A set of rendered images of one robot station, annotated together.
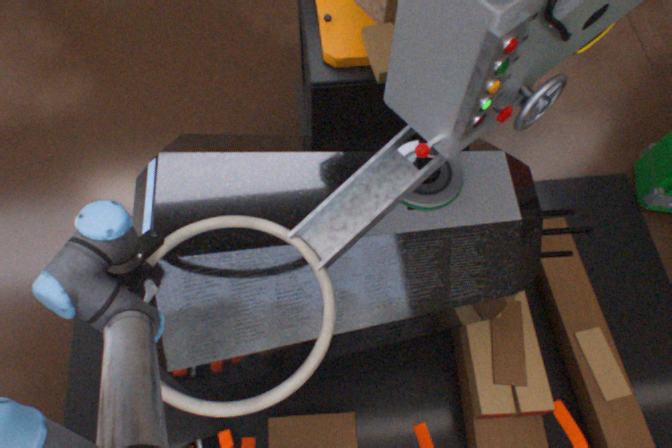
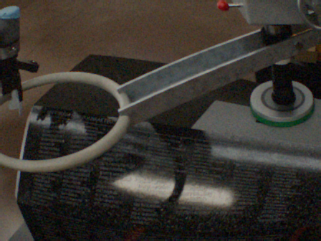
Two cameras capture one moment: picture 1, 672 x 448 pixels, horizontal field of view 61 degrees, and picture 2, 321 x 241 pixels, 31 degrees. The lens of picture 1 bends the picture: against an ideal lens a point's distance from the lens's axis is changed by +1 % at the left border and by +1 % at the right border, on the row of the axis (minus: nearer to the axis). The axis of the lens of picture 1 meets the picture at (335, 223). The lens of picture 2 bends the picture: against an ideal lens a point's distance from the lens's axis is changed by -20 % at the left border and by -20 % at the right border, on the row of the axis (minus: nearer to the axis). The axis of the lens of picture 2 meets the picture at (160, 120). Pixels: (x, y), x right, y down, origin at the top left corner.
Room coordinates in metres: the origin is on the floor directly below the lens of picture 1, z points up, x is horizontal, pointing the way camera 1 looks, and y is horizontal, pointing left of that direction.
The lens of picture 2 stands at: (-0.49, -0.97, 1.72)
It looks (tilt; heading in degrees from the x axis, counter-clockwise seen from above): 31 degrees down; 42
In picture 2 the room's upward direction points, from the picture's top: 10 degrees counter-clockwise
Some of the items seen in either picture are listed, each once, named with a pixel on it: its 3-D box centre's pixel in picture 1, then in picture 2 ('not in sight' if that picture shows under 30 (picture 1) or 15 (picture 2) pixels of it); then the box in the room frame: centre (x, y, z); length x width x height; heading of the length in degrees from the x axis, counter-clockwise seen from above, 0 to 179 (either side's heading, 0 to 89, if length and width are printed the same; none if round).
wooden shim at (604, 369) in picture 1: (601, 363); not in sight; (0.51, -0.98, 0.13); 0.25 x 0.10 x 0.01; 17
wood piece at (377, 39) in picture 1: (384, 52); (306, 44); (1.32, -0.13, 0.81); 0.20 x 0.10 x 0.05; 16
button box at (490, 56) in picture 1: (487, 81); not in sight; (0.71, -0.27, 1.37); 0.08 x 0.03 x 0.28; 132
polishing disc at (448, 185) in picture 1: (424, 172); (284, 99); (0.84, -0.24, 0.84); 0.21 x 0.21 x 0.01
